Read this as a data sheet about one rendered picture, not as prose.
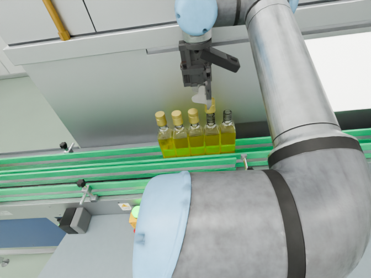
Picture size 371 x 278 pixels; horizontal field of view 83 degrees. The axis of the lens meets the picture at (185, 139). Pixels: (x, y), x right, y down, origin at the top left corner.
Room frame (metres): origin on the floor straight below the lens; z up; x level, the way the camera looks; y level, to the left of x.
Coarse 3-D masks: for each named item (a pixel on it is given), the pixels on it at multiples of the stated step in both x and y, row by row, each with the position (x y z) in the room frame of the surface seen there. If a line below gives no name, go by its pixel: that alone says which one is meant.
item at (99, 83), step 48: (0, 0) 0.79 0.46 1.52; (96, 0) 0.75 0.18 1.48; (144, 0) 0.73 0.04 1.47; (336, 0) 0.66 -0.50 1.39; (48, 48) 0.76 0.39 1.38; (96, 48) 0.73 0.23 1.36; (144, 48) 0.71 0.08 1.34; (48, 96) 0.80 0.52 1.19; (96, 96) 0.77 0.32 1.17; (144, 96) 0.74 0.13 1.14; (96, 144) 0.79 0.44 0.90
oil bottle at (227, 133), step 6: (222, 126) 0.54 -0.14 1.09; (228, 126) 0.54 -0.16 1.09; (234, 126) 0.54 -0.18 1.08; (222, 132) 0.53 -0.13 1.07; (228, 132) 0.53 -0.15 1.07; (234, 132) 0.52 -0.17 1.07; (222, 138) 0.53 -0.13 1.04; (228, 138) 0.52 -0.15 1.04; (234, 138) 0.52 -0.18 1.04; (222, 144) 0.53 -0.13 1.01; (228, 144) 0.52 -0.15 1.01; (234, 144) 0.52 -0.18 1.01; (222, 150) 0.53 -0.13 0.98; (228, 150) 0.52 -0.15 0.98; (234, 150) 0.52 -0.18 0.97
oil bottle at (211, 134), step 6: (204, 126) 0.56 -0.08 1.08; (216, 126) 0.55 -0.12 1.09; (204, 132) 0.54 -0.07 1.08; (210, 132) 0.53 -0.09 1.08; (216, 132) 0.53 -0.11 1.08; (204, 138) 0.54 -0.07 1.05; (210, 138) 0.53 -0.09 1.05; (216, 138) 0.53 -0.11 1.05; (210, 144) 0.53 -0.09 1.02; (216, 144) 0.53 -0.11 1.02; (210, 150) 0.53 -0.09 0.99; (216, 150) 0.53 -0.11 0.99
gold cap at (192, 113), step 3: (192, 108) 0.58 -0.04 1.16; (189, 111) 0.57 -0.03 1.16; (192, 111) 0.56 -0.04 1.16; (195, 111) 0.56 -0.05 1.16; (189, 114) 0.56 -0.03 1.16; (192, 114) 0.55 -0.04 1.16; (195, 114) 0.55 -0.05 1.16; (189, 117) 0.56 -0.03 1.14; (192, 117) 0.55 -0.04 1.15; (195, 117) 0.55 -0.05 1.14; (198, 117) 0.56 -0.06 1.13; (189, 120) 0.56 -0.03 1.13; (192, 120) 0.55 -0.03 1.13; (195, 120) 0.55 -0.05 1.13; (198, 120) 0.56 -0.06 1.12; (192, 123) 0.55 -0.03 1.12; (195, 123) 0.55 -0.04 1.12
